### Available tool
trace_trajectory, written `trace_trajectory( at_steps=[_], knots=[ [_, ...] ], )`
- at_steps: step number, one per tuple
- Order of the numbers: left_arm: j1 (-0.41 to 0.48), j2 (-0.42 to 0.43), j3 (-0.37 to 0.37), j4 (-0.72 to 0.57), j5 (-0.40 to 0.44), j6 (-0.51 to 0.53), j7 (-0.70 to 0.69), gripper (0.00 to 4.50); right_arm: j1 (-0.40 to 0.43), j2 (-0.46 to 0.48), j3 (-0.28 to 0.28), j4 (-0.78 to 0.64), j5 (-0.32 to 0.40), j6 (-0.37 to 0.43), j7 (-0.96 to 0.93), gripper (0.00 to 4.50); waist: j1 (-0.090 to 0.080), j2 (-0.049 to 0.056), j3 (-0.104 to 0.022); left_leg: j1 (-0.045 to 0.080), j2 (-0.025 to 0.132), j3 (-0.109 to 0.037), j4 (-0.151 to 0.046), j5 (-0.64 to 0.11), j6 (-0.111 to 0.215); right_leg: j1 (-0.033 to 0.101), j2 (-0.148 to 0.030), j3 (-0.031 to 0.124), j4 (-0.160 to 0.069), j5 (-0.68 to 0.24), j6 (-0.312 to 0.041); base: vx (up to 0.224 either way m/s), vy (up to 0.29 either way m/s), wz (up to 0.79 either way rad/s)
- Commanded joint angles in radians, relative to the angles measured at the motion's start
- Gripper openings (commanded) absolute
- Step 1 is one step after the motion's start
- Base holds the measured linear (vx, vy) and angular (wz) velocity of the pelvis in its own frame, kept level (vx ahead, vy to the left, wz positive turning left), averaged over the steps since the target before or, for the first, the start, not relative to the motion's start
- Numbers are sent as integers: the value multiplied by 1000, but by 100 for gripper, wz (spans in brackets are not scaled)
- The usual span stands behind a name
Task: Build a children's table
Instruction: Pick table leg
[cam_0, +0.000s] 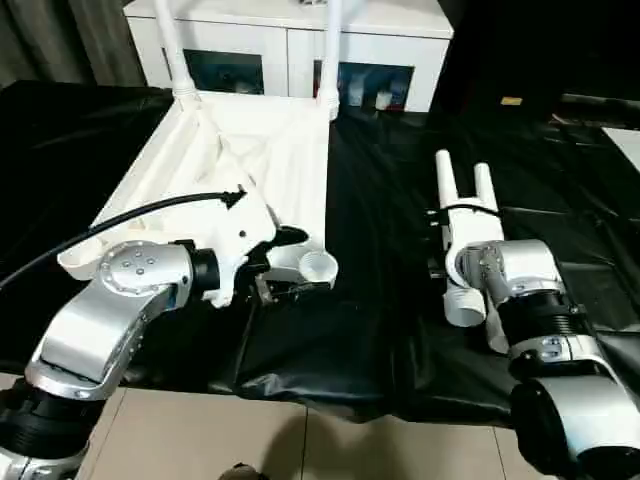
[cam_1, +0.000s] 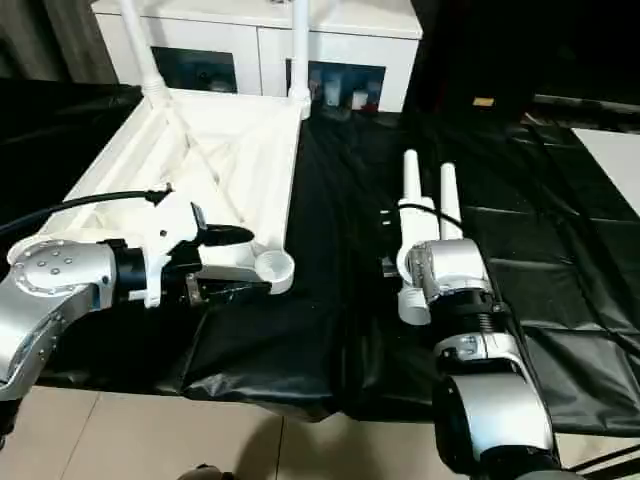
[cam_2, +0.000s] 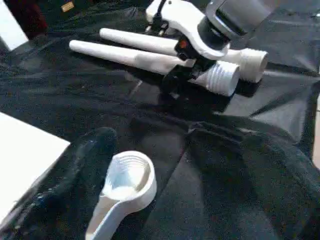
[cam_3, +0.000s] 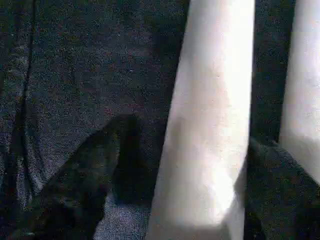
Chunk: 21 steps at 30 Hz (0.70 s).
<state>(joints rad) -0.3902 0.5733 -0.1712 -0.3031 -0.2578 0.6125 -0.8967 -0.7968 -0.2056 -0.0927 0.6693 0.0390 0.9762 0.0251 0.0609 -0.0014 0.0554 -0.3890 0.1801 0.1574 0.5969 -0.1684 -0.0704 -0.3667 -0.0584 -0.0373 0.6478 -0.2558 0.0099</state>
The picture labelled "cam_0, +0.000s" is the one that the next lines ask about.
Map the white plastic table leg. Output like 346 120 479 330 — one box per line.
313 0 345 121
155 0 202 104
472 162 512 354
433 148 490 328

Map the white plastic table top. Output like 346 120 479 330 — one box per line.
57 92 342 292

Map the black mat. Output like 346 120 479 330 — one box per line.
0 79 640 429

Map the dark rounded robot foot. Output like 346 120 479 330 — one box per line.
221 463 262 480

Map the white cabinet with glass doors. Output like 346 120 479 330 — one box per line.
122 0 455 115

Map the black cabinet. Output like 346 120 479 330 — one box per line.
428 0 640 126

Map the white flat board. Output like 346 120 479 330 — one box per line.
601 126 640 175

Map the grey curtain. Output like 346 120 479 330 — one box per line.
0 0 147 90

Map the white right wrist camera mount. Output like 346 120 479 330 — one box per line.
441 196 505 290

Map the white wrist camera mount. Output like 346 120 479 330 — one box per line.
441 196 505 290
192 186 282 310

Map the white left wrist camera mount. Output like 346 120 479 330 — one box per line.
192 186 282 310

